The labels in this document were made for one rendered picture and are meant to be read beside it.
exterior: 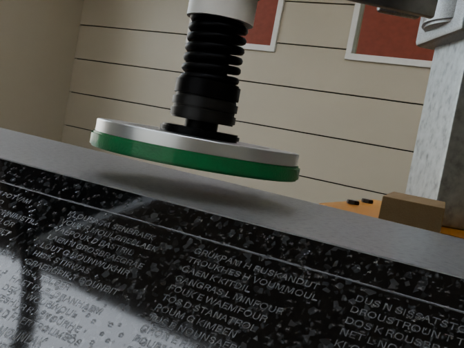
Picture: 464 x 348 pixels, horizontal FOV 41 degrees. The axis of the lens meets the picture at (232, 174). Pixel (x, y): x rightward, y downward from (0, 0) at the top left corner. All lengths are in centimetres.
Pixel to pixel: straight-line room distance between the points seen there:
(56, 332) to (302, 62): 703
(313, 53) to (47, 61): 395
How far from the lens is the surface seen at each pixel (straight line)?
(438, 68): 142
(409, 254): 51
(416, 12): 75
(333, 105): 719
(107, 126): 60
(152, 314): 47
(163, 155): 55
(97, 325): 48
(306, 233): 50
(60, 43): 954
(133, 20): 905
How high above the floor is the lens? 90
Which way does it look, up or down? 4 degrees down
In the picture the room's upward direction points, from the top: 10 degrees clockwise
